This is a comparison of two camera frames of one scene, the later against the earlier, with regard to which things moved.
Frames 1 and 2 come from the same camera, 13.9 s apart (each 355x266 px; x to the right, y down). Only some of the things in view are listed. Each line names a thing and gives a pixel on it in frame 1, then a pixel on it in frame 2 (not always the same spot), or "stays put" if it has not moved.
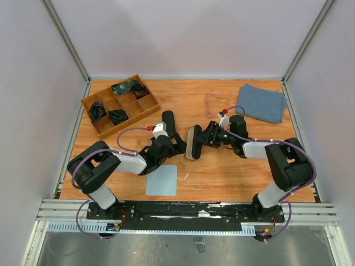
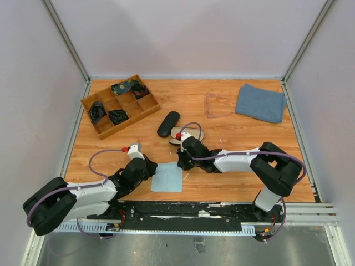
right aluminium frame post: x=307 y=41 stays put
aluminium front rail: x=70 y=216 stays put
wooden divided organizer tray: x=135 y=108 stays put
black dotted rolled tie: x=118 y=116 stays put
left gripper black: x=178 y=148 → x=151 y=167
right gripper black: x=206 y=137 → x=181 y=162
